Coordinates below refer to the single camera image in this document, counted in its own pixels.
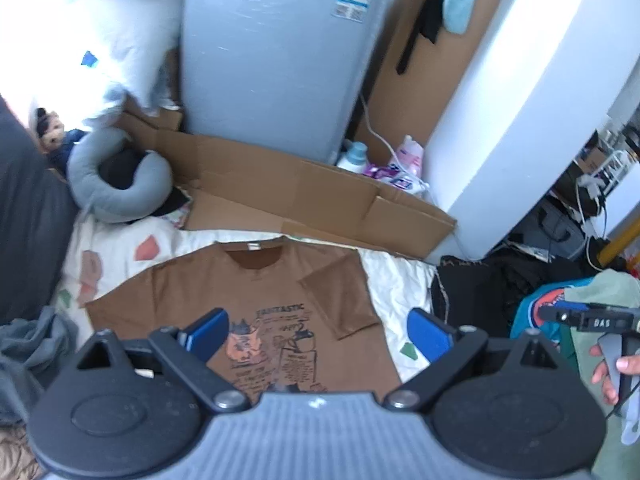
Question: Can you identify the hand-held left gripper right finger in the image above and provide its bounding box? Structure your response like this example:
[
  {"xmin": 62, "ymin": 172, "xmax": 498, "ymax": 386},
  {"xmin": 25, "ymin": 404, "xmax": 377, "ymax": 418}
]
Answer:
[{"xmin": 384, "ymin": 308, "xmax": 578, "ymax": 411}]

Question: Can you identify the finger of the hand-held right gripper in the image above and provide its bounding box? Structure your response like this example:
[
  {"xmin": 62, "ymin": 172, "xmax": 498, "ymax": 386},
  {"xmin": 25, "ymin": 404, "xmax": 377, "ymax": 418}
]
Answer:
[{"xmin": 537, "ymin": 302, "xmax": 591, "ymax": 325}]

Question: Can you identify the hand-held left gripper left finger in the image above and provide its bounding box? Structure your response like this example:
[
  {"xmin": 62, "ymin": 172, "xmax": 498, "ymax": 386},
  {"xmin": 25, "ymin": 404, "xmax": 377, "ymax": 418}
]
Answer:
[{"xmin": 74, "ymin": 308, "xmax": 251, "ymax": 413}]

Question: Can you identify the brown printed t-shirt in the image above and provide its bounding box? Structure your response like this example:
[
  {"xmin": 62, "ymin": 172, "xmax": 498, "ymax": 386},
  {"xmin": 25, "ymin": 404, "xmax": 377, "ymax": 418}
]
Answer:
[{"xmin": 84, "ymin": 241, "xmax": 403, "ymax": 406}]

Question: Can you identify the black clothes heap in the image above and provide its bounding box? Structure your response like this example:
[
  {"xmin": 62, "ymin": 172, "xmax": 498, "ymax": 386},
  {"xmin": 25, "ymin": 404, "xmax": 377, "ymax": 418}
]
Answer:
[{"xmin": 490, "ymin": 247, "xmax": 556, "ymax": 311}]

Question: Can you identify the person's right hand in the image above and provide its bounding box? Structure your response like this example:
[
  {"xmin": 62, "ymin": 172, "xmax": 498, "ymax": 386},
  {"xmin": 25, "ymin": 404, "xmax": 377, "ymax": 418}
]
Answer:
[{"xmin": 591, "ymin": 346, "xmax": 640, "ymax": 405}]

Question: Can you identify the teal printed garment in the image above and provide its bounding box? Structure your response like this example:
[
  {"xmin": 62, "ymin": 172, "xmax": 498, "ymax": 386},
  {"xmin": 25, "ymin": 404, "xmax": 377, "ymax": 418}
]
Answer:
[{"xmin": 510, "ymin": 280, "xmax": 596, "ymax": 346}]

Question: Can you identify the black folded garment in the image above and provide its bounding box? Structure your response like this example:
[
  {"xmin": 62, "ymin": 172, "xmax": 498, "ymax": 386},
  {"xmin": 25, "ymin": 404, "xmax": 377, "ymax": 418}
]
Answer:
[{"xmin": 431, "ymin": 255, "xmax": 506, "ymax": 331}]

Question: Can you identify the cream bear print blanket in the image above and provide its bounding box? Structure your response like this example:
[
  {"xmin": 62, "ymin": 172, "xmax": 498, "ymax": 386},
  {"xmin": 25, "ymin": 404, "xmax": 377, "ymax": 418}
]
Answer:
[{"xmin": 50, "ymin": 205, "xmax": 441, "ymax": 396}]

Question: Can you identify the yellow pole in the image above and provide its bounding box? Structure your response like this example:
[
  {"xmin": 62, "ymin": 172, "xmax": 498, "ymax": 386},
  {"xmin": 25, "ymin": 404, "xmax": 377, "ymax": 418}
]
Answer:
[{"xmin": 597, "ymin": 222, "xmax": 640, "ymax": 268}]

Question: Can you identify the dark storage bag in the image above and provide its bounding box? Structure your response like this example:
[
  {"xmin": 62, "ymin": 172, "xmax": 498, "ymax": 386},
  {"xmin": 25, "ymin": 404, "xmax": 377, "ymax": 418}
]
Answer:
[{"xmin": 535, "ymin": 202, "xmax": 588, "ymax": 261}]

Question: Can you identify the floral patterned cloth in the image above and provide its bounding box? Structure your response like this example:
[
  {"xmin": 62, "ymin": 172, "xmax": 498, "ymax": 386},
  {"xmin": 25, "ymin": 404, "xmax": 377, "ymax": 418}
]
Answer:
[{"xmin": 155, "ymin": 185, "xmax": 193, "ymax": 231}]

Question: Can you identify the purple white detergent bag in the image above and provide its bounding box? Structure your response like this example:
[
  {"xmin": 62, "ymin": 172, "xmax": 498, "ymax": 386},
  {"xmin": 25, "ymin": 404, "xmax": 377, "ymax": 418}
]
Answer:
[{"xmin": 364, "ymin": 162, "xmax": 430, "ymax": 196}]

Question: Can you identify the flat brown cardboard sheet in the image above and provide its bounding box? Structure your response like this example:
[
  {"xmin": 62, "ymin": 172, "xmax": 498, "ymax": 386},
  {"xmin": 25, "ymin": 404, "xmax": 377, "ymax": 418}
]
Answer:
[{"xmin": 117, "ymin": 107, "xmax": 457, "ymax": 261}]

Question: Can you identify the pink refill pouch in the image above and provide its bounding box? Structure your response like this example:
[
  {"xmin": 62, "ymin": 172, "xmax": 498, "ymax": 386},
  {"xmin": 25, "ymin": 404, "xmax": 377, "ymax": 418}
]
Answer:
[{"xmin": 397, "ymin": 135, "xmax": 425, "ymax": 176}]

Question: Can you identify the grey crumpled garment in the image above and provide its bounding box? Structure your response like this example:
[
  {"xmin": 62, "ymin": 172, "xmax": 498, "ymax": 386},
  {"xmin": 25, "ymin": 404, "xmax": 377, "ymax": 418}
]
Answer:
[{"xmin": 0, "ymin": 305, "xmax": 81, "ymax": 426}]

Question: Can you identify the white blue-capped detergent bottle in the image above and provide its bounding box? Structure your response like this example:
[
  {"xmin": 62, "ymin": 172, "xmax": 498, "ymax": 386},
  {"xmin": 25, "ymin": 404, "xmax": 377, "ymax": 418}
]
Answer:
[{"xmin": 336, "ymin": 141, "xmax": 368, "ymax": 173}]

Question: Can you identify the grey neck pillow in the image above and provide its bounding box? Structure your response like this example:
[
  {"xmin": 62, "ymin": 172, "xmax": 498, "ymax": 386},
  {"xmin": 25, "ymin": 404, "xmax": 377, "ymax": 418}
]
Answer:
[{"xmin": 66, "ymin": 126, "xmax": 173, "ymax": 223}]

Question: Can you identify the dark grey pillow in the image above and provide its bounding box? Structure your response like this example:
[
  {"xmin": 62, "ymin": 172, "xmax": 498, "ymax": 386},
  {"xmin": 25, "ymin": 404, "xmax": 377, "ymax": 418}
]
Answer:
[{"xmin": 0, "ymin": 97, "xmax": 78, "ymax": 326}]

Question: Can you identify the small cardboard box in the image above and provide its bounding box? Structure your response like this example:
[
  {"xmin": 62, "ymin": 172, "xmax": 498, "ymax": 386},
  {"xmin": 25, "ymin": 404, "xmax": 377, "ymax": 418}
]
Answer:
[{"xmin": 115, "ymin": 95, "xmax": 183, "ymax": 133}]

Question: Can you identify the beige crumpled cloth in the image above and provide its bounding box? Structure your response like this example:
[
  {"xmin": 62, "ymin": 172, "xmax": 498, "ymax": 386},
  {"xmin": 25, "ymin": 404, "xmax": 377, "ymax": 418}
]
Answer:
[{"xmin": 0, "ymin": 422, "xmax": 46, "ymax": 480}]

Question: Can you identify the tall standing cardboard panel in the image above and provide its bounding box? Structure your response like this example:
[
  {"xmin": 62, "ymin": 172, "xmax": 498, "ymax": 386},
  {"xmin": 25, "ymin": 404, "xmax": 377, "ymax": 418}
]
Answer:
[{"xmin": 350, "ymin": 0, "xmax": 516, "ymax": 156}]

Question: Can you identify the brown teddy bear toy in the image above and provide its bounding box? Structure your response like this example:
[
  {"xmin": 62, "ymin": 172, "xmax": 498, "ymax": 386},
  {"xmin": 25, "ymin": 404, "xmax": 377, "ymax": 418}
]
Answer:
[{"xmin": 34, "ymin": 107, "xmax": 86, "ymax": 171}]

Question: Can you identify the grey plastic-wrapped mattress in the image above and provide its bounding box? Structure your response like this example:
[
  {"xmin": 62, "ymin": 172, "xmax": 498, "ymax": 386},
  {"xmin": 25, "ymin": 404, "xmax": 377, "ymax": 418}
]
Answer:
[{"xmin": 180, "ymin": 0, "xmax": 403, "ymax": 166}]

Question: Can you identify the white pillow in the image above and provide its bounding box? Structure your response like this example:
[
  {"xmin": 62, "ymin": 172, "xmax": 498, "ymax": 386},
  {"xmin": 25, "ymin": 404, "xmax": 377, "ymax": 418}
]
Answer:
[{"xmin": 0, "ymin": 0, "xmax": 188, "ymax": 128}]

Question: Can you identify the white cable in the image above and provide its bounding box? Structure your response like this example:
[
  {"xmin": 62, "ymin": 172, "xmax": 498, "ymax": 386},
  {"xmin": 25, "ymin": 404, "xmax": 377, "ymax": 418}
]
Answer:
[{"xmin": 359, "ymin": 92, "xmax": 401, "ymax": 166}]

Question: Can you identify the black hanging strap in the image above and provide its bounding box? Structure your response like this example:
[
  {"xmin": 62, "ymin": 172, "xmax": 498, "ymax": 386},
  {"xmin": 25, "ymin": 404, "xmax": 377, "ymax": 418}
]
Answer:
[{"xmin": 396, "ymin": 0, "xmax": 453, "ymax": 76}]

